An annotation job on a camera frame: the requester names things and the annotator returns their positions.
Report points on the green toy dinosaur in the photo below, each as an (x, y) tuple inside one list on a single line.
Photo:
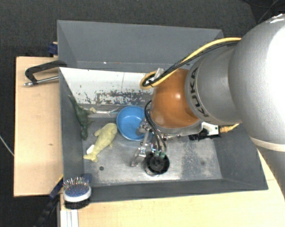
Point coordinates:
[(82, 117)]

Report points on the yellow toy seal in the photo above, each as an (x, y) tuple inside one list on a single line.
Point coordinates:
[(104, 137)]

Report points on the shiny silver thin object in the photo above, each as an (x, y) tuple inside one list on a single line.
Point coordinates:
[(108, 111)]

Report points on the black cylinder on white bracket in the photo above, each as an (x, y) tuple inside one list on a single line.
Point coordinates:
[(210, 129)]

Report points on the blue bowl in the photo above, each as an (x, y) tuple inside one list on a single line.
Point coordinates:
[(129, 122)]

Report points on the pale wood flat board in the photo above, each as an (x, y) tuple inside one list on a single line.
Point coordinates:
[(36, 126)]

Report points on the blue and white hairbrush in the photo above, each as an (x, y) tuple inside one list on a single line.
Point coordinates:
[(76, 193)]

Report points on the black round cap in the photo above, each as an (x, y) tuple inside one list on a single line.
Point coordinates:
[(157, 165)]

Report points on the grey metal bin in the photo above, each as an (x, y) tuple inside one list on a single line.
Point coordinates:
[(123, 44)]

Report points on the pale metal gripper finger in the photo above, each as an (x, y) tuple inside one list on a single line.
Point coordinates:
[(152, 148), (137, 157)]

